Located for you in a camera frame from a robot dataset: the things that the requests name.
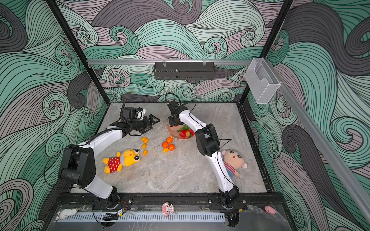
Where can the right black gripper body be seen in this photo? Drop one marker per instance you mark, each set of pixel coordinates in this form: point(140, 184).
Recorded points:
point(172, 121)

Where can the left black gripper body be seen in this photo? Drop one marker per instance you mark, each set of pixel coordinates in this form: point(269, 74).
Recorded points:
point(141, 125)

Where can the pink scalloped fruit bowl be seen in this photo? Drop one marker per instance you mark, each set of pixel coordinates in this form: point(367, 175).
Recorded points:
point(174, 131)

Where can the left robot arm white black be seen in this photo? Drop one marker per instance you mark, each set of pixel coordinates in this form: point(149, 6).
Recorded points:
point(78, 161)

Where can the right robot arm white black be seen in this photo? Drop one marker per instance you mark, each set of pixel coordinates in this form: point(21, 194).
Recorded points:
point(208, 144)

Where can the pink boy plush doll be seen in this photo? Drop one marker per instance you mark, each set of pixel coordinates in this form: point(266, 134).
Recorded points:
point(233, 161)

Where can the pink pig figurine centre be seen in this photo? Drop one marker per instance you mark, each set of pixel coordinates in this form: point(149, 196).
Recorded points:
point(167, 209)

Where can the pink pig figurine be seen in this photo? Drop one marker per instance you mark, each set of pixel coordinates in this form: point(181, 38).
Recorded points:
point(270, 210)
point(167, 209)

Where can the white rabbit figurine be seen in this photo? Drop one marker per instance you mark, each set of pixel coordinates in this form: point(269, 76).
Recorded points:
point(65, 213)

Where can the pink pig figurine right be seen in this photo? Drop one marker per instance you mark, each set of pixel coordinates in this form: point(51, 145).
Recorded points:
point(270, 210)

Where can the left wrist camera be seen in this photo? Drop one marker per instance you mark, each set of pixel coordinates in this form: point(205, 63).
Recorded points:
point(133, 114)

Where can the black wall tray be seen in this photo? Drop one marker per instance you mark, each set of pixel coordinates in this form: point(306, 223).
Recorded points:
point(166, 70)

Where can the clear acrylic wall box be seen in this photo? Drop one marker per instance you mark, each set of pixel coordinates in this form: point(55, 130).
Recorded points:
point(262, 80)

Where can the white slotted cable duct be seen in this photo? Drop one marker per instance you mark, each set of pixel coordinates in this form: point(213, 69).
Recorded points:
point(151, 217)

